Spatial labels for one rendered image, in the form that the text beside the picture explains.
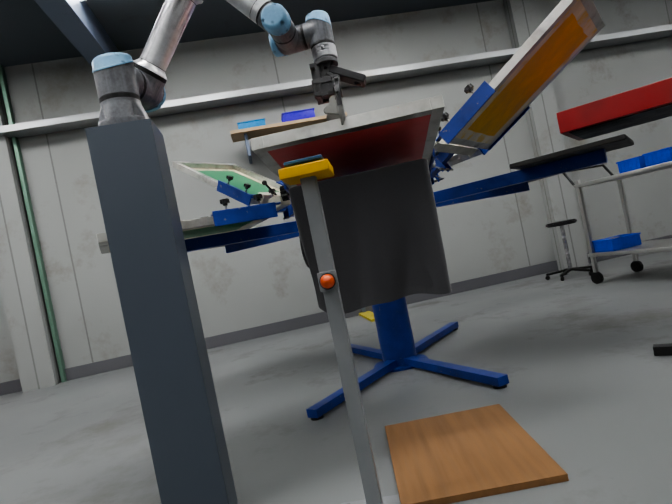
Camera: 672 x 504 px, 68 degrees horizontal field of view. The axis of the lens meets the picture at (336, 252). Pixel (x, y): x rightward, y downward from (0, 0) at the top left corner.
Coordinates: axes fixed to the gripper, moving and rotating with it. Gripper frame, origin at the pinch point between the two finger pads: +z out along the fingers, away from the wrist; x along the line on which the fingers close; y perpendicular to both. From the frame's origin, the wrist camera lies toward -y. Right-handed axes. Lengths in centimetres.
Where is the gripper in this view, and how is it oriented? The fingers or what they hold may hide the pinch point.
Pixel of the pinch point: (344, 122)
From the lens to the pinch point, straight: 154.2
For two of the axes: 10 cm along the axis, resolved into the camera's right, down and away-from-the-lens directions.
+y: -9.8, 1.9, 1.0
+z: 1.8, 9.8, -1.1
